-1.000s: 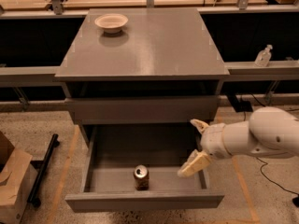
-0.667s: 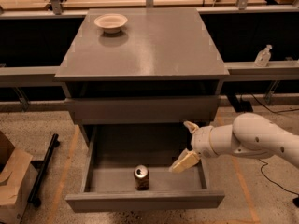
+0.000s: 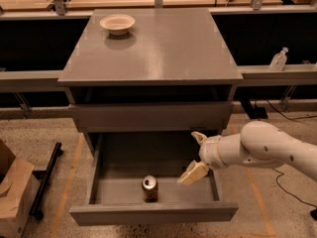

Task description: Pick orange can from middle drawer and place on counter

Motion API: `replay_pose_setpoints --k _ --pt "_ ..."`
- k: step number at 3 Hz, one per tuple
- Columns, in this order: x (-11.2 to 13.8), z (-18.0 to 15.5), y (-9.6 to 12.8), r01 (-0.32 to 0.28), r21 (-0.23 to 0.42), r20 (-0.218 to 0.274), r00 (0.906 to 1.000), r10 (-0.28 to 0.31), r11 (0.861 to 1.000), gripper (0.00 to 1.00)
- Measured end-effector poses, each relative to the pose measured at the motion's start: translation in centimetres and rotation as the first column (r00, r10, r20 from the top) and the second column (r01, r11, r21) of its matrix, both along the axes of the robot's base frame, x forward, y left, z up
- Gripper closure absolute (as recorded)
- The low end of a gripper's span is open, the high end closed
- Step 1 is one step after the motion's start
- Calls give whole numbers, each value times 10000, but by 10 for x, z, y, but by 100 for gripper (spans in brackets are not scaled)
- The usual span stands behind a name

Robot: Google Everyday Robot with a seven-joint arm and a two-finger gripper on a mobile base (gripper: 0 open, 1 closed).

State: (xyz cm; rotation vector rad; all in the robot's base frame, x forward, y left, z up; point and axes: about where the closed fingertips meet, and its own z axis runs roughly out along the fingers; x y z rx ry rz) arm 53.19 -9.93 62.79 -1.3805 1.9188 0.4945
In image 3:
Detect closed grey top drawer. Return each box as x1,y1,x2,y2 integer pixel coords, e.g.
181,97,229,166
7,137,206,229
68,102,232,132

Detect brown cardboard box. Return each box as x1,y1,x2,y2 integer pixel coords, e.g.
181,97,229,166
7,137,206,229
0,140,40,238

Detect white paper bowl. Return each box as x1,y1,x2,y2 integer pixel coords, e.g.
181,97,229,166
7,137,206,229
100,14,136,36

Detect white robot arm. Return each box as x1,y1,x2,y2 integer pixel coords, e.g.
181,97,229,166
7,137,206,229
177,121,317,185

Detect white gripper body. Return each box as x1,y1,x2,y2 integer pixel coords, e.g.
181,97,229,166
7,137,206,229
198,136,226,170

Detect orange soda can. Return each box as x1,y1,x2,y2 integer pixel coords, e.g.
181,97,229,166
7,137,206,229
142,176,159,202

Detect black foot pedal block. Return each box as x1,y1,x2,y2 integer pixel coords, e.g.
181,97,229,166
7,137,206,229
240,100,268,120

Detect open grey middle drawer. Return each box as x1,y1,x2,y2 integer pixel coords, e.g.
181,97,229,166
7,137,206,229
69,132,238,225

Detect black metal stand bar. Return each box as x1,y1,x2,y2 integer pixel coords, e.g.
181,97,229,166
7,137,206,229
29,142,63,221

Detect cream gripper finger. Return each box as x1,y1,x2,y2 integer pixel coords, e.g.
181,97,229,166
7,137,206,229
177,161,209,185
191,131,207,145

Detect grey drawer cabinet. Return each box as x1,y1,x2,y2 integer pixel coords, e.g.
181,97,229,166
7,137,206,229
58,8,242,150

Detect clear sanitizer pump bottle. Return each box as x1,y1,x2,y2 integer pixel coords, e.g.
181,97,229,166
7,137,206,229
269,47,288,71

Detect black floor cable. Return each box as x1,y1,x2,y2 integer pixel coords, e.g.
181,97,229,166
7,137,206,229
256,99,317,210

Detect grey metal rail frame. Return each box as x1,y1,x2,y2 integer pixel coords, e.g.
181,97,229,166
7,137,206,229
1,8,316,92

